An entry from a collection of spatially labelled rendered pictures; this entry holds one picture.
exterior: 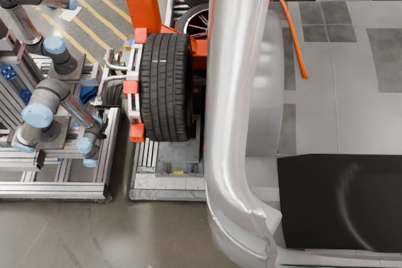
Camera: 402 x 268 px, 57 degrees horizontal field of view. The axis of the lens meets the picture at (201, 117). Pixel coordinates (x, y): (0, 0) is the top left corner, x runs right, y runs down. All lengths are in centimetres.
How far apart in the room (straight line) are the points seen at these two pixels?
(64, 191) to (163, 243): 80
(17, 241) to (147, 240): 94
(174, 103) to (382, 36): 128
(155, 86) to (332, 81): 97
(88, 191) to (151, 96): 106
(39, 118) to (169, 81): 66
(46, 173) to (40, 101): 129
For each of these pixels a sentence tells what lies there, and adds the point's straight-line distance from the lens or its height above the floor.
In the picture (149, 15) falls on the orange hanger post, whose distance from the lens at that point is 243.
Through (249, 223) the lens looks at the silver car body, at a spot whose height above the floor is 158.
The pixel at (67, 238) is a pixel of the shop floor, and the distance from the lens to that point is 298.
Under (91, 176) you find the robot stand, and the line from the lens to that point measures 285.
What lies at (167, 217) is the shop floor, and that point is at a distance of 284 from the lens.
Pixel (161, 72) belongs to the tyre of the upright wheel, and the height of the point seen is 116.
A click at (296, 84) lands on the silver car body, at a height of 103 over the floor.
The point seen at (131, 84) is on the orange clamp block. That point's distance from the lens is 198.
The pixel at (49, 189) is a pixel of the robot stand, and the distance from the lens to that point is 290.
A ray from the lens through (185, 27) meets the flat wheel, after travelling 312.
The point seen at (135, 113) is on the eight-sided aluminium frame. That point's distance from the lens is 209.
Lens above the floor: 270
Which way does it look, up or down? 59 degrees down
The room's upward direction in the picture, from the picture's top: 5 degrees counter-clockwise
